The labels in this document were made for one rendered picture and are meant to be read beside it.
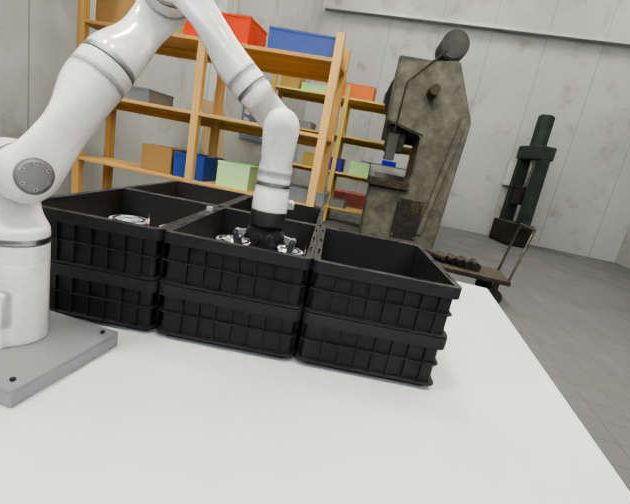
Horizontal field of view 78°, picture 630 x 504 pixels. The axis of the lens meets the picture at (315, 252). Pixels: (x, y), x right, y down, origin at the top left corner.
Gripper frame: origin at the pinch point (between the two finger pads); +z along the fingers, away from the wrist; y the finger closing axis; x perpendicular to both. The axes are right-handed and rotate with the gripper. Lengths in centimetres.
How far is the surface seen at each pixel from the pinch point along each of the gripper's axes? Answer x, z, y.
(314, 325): -9.0, 5.8, 14.1
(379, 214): 483, 39, 84
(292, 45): 221, -99, -37
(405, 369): -7.7, 12.1, 34.5
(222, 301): -9.1, 4.5, -5.0
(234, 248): -9.1, -6.9, -4.1
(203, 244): -9.1, -6.5, -10.2
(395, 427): -22.4, 15.4, 31.1
